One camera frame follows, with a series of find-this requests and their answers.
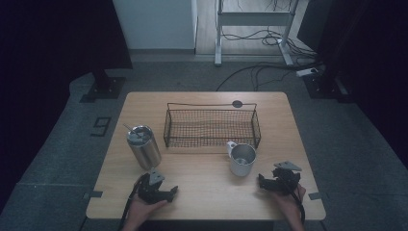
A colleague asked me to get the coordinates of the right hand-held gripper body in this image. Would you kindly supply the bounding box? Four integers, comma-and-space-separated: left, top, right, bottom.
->
271, 161, 303, 195

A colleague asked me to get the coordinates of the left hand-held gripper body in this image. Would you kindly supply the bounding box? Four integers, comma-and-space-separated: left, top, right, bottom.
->
137, 167, 170, 205

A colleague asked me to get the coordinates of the metal cup with white handle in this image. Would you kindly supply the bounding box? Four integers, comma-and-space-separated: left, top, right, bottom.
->
225, 141, 258, 178

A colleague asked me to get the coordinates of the stainless steel tumbler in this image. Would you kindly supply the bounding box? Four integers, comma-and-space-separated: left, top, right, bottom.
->
125, 124, 163, 171

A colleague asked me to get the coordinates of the metal straw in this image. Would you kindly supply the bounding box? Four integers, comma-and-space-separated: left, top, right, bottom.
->
122, 123, 142, 137

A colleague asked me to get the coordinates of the black wire mesh basket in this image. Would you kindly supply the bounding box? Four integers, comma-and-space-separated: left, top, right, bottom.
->
163, 101, 262, 149

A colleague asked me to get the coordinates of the person's left hand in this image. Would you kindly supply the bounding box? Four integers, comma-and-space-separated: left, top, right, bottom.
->
125, 193, 168, 226

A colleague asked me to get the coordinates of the person's right hand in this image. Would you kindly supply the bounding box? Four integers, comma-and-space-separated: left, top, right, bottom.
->
271, 183, 308, 224

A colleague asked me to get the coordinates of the black stand base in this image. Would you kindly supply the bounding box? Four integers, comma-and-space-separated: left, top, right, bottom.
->
79, 68, 127, 104
302, 63, 354, 104

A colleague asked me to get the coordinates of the white power strip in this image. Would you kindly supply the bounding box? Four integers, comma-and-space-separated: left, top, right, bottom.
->
294, 66, 320, 78

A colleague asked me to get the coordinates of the dark curtain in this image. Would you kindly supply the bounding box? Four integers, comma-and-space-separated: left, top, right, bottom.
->
0, 0, 134, 213
296, 0, 408, 171

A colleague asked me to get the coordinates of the white cabinet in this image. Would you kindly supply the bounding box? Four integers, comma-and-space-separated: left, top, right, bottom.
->
112, 0, 198, 51

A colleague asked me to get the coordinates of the left hand-held gripper cable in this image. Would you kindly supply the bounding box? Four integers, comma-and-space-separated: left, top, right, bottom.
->
117, 172, 150, 231

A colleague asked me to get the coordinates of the hand-held gripper cable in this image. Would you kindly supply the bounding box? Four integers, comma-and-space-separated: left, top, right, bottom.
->
117, 172, 150, 231
287, 181, 306, 226

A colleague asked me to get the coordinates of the right hand-held gripper cable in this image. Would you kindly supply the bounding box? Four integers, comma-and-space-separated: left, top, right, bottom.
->
287, 181, 306, 226

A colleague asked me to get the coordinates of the long black floor cable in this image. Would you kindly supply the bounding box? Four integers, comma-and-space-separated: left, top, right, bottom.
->
216, 61, 323, 92

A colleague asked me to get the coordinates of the tangle of black cables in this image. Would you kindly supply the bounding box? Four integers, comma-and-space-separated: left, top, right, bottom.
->
220, 28, 319, 60

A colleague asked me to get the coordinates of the white metal desk frame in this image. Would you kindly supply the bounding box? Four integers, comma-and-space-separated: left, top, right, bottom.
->
214, 0, 301, 67

